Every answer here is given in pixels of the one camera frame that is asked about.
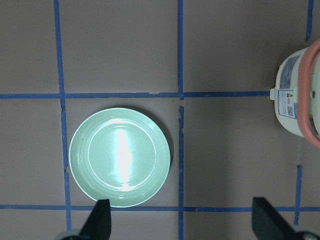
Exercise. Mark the green plate near left arm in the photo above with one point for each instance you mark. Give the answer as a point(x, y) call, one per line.
point(119, 154)

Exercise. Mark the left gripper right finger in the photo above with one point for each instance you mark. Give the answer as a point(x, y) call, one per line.
point(268, 224)

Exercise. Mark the white rice cooker orange handle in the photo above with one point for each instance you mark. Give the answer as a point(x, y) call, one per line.
point(296, 94)

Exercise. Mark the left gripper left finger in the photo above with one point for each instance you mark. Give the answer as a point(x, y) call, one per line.
point(98, 225)

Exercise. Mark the brown paper table mat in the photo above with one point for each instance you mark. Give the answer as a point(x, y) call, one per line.
point(201, 69)

